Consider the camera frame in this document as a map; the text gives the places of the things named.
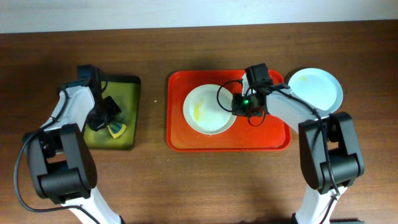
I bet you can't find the green and yellow sponge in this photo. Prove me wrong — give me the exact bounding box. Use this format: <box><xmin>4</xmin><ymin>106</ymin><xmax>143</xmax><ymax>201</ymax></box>
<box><xmin>107</xmin><ymin>122</ymin><xmax>127</xmax><ymax>139</ymax></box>

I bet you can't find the white plate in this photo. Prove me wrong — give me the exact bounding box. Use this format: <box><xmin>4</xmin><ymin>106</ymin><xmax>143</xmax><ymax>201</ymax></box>
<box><xmin>182</xmin><ymin>84</ymin><xmax>236</xmax><ymax>135</ymax></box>

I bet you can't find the light blue plate top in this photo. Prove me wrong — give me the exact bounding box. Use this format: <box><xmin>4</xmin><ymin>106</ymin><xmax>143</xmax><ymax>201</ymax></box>
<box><xmin>288</xmin><ymin>68</ymin><xmax>343</xmax><ymax>113</ymax></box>

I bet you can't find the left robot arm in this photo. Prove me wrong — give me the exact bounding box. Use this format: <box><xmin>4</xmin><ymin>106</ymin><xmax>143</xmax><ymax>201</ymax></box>
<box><xmin>13</xmin><ymin>65</ymin><xmax>124</xmax><ymax>223</ymax></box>

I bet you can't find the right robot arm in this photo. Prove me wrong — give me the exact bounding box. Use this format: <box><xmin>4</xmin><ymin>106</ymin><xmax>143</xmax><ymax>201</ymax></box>
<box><xmin>231</xmin><ymin>63</ymin><xmax>364</xmax><ymax>223</ymax></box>

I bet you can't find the black tray with soapy water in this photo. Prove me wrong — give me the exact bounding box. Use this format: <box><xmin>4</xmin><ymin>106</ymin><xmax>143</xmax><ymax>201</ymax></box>
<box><xmin>83</xmin><ymin>75</ymin><xmax>141</xmax><ymax>151</ymax></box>

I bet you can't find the red plastic tray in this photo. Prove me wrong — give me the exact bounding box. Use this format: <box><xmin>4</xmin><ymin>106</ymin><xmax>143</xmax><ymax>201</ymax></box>
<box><xmin>166</xmin><ymin>70</ymin><xmax>292</xmax><ymax>152</ymax></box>

